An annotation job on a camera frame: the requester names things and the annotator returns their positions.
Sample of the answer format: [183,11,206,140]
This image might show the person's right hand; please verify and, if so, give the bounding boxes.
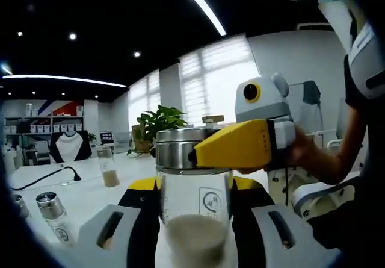
[285,125,318,174]

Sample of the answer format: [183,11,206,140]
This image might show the tall seasoning bottle brown powder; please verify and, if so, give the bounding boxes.
[96,145,122,189]

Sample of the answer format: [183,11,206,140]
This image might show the black power cable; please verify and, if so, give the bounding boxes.
[10,165,82,191]

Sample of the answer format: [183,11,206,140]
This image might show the white wearable device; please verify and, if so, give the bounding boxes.
[318,0,385,101]

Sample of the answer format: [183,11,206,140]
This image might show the small blue-screen monitor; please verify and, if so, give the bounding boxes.
[99,131,115,145]

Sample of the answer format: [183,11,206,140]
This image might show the metal shelf rack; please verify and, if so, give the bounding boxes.
[2,102,85,136]

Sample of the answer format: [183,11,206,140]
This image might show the black white raglan shirt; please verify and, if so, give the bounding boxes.
[49,129,93,164]

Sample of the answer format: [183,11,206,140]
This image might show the operator in black shirt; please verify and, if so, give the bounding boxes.
[306,8,385,268]

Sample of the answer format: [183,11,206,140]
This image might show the large green potted plant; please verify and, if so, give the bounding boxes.
[126,104,189,158]

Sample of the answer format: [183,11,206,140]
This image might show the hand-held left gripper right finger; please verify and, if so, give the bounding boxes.
[231,176,342,268]

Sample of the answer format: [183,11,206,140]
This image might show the white office chair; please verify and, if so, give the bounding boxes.
[291,171,362,218]
[314,98,347,149]

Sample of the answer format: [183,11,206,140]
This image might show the brown paper bag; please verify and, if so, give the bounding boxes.
[131,124,151,154]

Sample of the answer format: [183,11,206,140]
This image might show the group of ceiling spotlights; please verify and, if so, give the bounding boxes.
[16,30,142,99]

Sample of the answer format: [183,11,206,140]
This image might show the small seasoning bottle white powder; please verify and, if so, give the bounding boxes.
[35,191,76,247]

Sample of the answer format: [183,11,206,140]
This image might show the row of white storage boxes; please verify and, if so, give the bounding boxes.
[4,123,84,134]

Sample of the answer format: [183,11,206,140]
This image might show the curved ceiling light strip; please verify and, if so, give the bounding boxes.
[173,0,227,37]
[2,74,127,88]

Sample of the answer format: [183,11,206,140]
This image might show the small seasoning bottle beige powder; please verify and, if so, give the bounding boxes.
[11,193,31,220]

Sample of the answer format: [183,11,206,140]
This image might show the black thin cable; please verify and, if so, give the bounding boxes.
[282,164,291,207]

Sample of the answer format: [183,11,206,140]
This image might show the white window blinds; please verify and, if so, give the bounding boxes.
[128,34,260,138]

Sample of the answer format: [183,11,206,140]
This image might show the beige wooden block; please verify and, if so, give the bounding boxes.
[201,114,226,128]

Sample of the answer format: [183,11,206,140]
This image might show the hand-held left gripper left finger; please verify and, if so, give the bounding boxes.
[49,176,162,268]

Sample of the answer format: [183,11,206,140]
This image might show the tall seasoning bottle beige powder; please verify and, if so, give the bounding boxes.
[154,125,235,268]

